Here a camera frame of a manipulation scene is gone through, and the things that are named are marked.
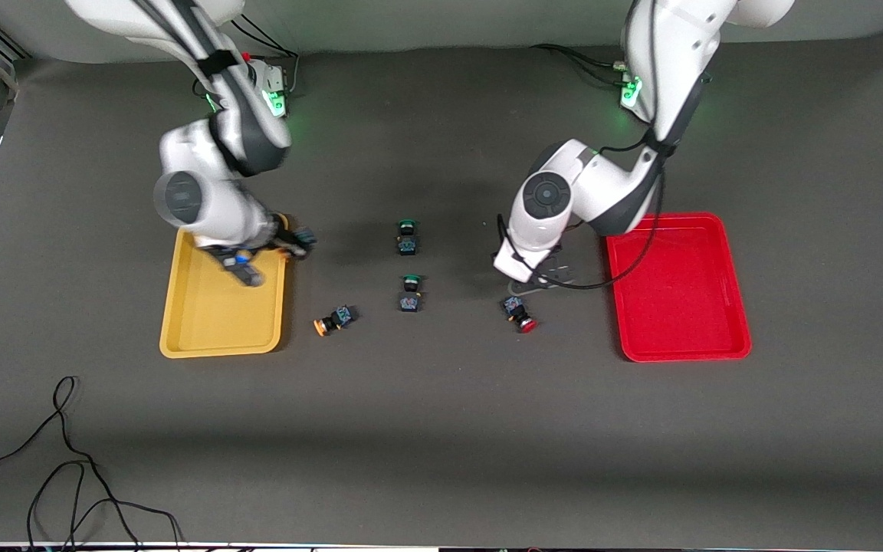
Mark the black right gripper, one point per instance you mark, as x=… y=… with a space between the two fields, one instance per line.
x=286 y=244

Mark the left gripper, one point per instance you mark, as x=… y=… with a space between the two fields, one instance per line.
x=556 y=248

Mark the red push button switch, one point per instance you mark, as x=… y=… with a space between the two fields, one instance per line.
x=516 y=308

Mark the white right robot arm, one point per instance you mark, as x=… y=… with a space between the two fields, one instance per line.
x=204 y=199

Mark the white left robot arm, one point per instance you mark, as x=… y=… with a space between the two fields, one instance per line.
x=549 y=195

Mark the yellow plastic tray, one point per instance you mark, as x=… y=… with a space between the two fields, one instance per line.
x=211 y=322

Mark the red plastic tray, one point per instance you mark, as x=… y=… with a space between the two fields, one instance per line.
x=679 y=307

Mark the dark grey table mat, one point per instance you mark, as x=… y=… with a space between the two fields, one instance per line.
x=441 y=429

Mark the green push button switch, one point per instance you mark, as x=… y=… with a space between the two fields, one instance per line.
x=408 y=244
x=410 y=301

